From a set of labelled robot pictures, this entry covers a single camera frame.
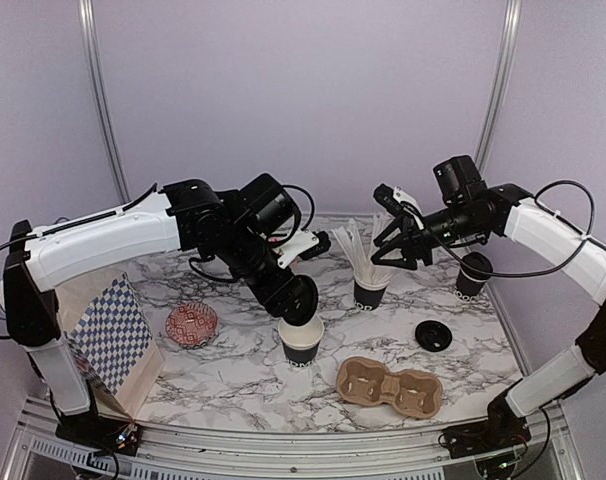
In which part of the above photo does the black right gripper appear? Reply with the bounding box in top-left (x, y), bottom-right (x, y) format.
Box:
top-left (371, 200), bottom-right (486, 270)

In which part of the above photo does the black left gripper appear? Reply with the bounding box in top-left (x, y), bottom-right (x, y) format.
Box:
top-left (219, 224), bottom-right (309, 316)

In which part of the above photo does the black paper coffee cup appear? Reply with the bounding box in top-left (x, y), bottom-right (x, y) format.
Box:
top-left (277, 316), bottom-right (325, 368)

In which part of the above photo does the black plastic cup lid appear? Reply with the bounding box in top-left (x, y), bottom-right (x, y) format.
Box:
top-left (282, 275), bottom-right (318, 327)

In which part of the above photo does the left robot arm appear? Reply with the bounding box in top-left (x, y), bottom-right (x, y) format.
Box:
top-left (3, 173), bottom-right (318, 445)

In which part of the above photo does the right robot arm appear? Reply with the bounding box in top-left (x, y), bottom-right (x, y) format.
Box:
top-left (372, 156), bottom-right (606, 449)

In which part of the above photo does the bundle of white straws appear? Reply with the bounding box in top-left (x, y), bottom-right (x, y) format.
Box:
top-left (332, 212), bottom-right (395, 290)

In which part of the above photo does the black cup holding straws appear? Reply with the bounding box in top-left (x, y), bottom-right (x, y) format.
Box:
top-left (353, 278), bottom-right (387, 312)

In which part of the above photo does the red patterned bowl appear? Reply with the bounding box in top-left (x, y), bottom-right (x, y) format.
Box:
top-left (165, 302), bottom-right (218, 348)

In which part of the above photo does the brown cardboard cup carrier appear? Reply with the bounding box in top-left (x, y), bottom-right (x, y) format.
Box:
top-left (336, 357), bottom-right (443, 419)

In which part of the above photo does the blue checkered paper bag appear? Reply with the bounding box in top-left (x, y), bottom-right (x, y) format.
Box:
top-left (55, 267), bottom-right (165, 419)

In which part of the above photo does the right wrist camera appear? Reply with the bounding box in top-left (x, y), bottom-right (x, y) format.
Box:
top-left (373, 184), bottom-right (424, 229)

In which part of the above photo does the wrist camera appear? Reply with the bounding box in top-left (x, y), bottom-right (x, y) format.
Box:
top-left (273, 230), bottom-right (331, 269)
top-left (373, 184), bottom-right (424, 229)

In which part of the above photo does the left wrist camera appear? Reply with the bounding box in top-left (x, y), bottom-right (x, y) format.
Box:
top-left (273, 230), bottom-right (331, 269)

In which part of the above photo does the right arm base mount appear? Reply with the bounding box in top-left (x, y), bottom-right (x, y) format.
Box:
top-left (438, 419), bottom-right (532, 459)

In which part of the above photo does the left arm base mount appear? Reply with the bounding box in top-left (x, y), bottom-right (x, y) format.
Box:
top-left (56, 415), bottom-right (143, 456)

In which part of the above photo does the aluminium front rail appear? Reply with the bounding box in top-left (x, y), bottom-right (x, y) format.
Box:
top-left (2, 394), bottom-right (584, 480)

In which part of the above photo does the right aluminium frame post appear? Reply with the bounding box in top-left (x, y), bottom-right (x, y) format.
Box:
top-left (475, 0), bottom-right (523, 173)

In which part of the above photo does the aluminium frame post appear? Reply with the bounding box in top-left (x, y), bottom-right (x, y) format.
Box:
top-left (475, 0), bottom-right (523, 173)
top-left (78, 0), bottom-right (130, 203)

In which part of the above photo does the left aluminium frame post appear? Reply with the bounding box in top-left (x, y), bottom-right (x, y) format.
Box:
top-left (78, 0), bottom-right (130, 203)

